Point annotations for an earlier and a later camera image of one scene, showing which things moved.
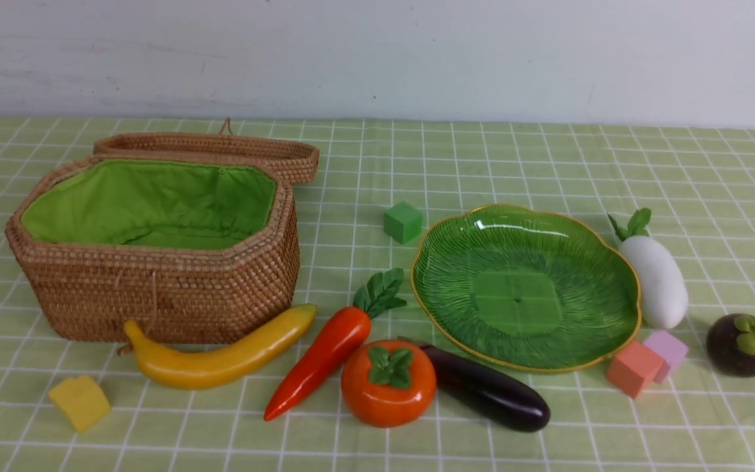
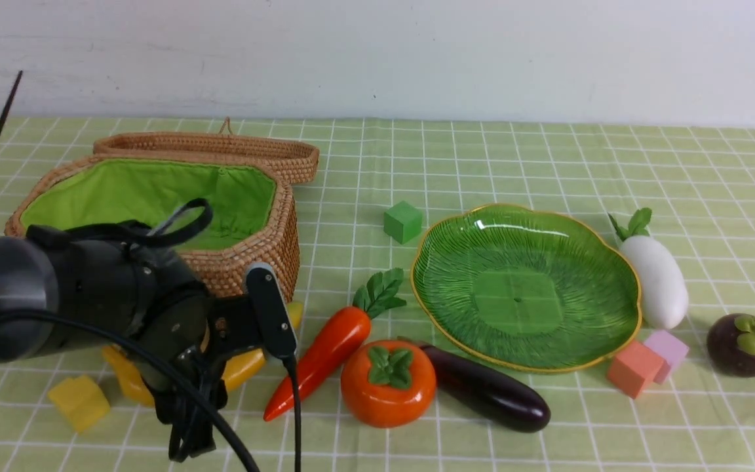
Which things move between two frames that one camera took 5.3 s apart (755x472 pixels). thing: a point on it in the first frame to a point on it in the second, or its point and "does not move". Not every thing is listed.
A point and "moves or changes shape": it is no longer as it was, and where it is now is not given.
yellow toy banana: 256,350 moves or changes shape
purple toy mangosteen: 741,345 does not move
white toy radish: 662,282 does not move
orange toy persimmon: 388,383 does not move
